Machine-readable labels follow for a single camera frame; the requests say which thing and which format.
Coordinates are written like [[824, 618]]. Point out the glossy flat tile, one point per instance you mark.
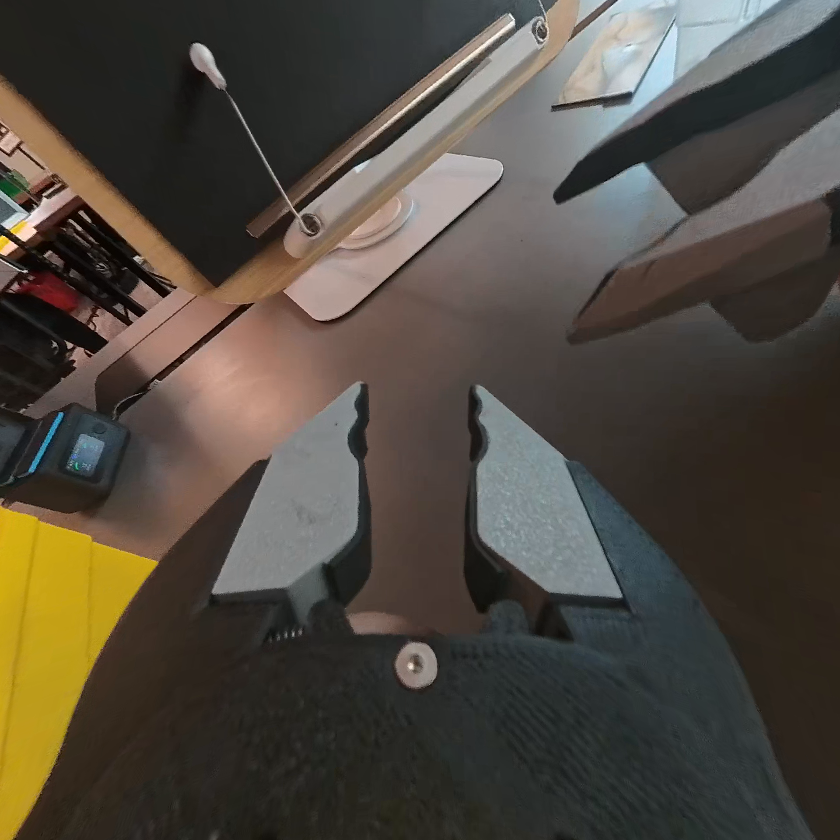
[[617, 59]]

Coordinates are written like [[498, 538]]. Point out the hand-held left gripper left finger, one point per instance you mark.
[[295, 518]]

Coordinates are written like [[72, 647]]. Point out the yellow plastic bin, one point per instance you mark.
[[52, 623]]

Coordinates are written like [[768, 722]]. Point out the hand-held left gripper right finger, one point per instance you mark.
[[544, 525]]

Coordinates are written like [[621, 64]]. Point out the black board with wooden frame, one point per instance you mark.
[[98, 131]]

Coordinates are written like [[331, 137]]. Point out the black charging case with display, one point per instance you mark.
[[59, 489]]

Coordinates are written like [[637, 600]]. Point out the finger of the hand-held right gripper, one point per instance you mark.
[[689, 111], [689, 275]]

